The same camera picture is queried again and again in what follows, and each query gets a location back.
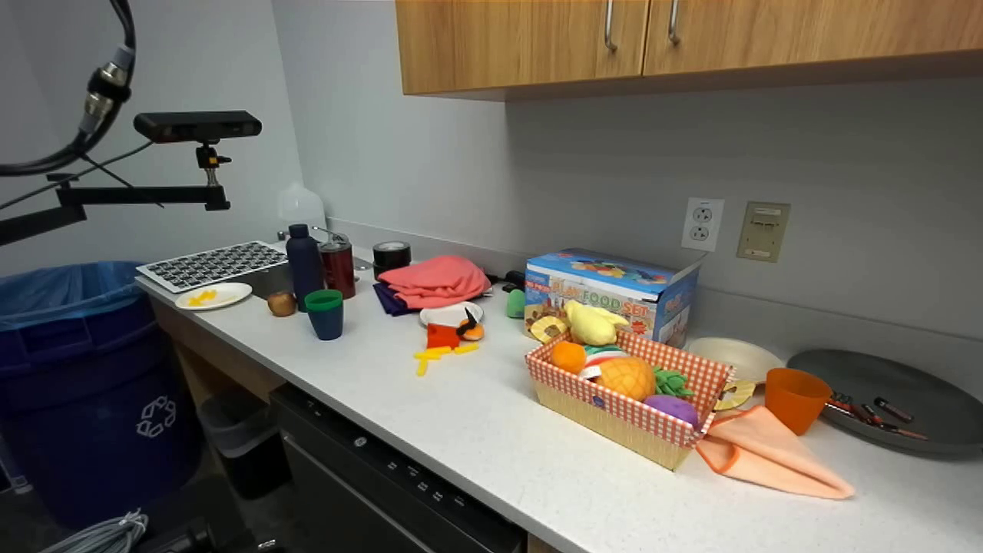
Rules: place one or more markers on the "wide wooden cabinet door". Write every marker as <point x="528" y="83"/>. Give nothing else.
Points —
<point x="818" y="26"/>

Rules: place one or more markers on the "black charger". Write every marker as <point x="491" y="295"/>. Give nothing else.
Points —
<point x="512" y="277"/>

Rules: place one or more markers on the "pink cloth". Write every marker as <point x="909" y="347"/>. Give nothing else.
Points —
<point x="438" y="282"/>

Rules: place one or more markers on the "red orange toy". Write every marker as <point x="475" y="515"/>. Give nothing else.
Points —
<point x="444" y="335"/>

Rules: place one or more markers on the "yellow toy fries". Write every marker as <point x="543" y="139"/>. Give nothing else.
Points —
<point x="444" y="356"/>

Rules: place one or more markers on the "black tape roll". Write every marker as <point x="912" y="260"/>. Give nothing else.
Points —
<point x="390" y="255"/>

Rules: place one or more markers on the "dark blue cloth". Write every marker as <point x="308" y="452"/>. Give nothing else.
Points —
<point x="387" y="300"/>

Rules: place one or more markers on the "yellow toy banana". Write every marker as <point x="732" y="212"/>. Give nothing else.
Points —
<point x="591" y="323"/>

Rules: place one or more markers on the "orange toy fruit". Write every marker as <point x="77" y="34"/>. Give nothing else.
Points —
<point x="570" y="358"/>

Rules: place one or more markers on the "blue toy food box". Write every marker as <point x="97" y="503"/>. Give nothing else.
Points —
<point x="614" y="282"/>

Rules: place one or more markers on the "red white toy piece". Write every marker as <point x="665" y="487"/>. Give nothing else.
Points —
<point x="601" y="361"/>

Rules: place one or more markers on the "dark red tumbler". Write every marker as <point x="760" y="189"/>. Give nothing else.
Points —
<point x="340" y="270"/>

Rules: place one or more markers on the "orange toy pineapple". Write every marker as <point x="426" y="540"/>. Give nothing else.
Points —
<point x="629" y="380"/>

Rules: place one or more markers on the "blue cup with green rim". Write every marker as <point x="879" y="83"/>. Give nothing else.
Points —
<point x="327" y="315"/>

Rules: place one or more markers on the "red checkered basket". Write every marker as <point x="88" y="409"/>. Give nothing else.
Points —
<point x="614" y="420"/>

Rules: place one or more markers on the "dark blue bottle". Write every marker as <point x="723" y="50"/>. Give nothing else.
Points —
<point x="303" y="264"/>

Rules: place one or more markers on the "clear plastic jug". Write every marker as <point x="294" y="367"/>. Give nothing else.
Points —
<point x="300" y="211"/>

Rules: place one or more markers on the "green leafy toy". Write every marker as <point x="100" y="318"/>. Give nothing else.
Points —
<point x="675" y="385"/>

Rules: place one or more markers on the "small brown toy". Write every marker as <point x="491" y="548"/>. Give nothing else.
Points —
<point x="281" y="305"/>

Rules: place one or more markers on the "purple toy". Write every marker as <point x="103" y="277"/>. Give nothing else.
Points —
<point x="675" y="409"/>

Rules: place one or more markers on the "black dishwasher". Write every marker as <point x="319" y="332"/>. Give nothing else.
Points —
<point x="357" y="493"/>

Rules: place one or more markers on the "beige bowl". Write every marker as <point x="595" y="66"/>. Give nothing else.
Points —
<point x="737" y="358"/>

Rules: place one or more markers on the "pale yellow toy slice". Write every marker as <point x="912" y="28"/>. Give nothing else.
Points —
<point x="737" y="399"/>

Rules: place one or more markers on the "white plate with yellow food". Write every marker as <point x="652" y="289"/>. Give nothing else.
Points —
<point x="214" y="295"/>

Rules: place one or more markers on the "checkered white board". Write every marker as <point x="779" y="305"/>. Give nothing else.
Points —
<point x="211" y="264"/>

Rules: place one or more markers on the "small black trash bin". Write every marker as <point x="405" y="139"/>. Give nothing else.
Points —
<point x="248" y="447"/>

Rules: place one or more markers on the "orange plastic cup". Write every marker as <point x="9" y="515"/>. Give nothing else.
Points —
<point x="797" y="402"/>

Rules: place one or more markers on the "salmon napkin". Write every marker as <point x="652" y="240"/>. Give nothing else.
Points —
<point x="768" y="457"/>

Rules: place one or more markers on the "toy bacon strips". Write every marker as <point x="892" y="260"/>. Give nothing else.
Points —
<point x="869" y="415"/>

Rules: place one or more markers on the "blue recycling bin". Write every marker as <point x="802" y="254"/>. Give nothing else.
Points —
<point x="81" y="402"/>

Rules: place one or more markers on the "dark grey plate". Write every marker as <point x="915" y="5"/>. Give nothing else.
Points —
<point x="922" y="394"/>

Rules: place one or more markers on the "grey bag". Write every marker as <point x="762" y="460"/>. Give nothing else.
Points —
<point x="103" y="535"/>

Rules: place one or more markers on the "white wall outlet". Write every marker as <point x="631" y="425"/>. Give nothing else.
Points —
<point x="702" y="226"/>

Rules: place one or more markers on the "beige wall plate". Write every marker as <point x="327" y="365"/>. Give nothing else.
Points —
<point x="762" y="231"/>

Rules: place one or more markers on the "black stereo camera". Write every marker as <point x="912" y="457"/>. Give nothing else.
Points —
<point x="199" y="125"/>

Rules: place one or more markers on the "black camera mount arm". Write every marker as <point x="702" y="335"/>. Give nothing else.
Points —
<point x="132" y="194"/>

